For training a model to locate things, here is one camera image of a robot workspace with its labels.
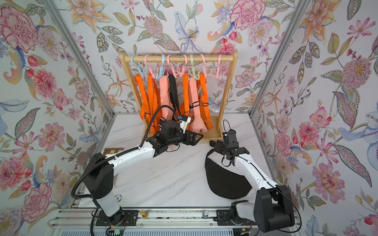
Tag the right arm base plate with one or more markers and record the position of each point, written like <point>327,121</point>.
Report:
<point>224,217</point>

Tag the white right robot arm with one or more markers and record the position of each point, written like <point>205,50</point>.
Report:
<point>257,198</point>

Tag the orange waist bag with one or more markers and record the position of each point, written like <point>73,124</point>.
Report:
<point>203,100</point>

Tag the blue plastic hook far left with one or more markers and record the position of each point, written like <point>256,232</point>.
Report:
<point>139,69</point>

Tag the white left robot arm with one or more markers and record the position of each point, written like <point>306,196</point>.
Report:
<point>98,178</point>

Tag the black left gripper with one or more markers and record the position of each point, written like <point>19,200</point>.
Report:
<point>192,140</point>

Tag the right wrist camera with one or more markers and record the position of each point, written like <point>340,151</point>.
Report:
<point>229,137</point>

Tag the black waist bag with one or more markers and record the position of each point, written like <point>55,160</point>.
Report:
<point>223,182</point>
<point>174,94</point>

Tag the pink plastic hook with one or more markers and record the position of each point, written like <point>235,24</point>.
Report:
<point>218,66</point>
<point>150,70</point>

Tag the aluminium corner post left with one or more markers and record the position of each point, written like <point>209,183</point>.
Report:
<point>77,120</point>

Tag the orange bag far left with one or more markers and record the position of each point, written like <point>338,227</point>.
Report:
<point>150,97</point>

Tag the green plastic hook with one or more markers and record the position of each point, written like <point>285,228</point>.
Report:
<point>192,71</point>

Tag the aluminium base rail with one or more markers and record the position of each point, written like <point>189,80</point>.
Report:
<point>192,221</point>

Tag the pink plastic hook right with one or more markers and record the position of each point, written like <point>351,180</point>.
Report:
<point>218,66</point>

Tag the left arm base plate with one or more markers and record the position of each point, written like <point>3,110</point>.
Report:
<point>125,218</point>

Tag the aluminium corner post right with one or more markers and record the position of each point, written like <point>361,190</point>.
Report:
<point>298,13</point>

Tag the aluminium corner post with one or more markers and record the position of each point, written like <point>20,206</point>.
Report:
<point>298,13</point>
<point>77,120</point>

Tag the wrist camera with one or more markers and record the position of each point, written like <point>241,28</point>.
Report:
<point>229,137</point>
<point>184,121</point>

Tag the wooden chessboard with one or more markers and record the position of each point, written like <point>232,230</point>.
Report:
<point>112,150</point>

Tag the pink waist bag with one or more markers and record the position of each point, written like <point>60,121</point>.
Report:
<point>168,112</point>

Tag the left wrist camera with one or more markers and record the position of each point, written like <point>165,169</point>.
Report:
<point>184,121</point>

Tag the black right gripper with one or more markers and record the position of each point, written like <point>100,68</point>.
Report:
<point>219,144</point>

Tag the blue plastic hook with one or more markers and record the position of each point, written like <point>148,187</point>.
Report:
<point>139,69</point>
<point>161,69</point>

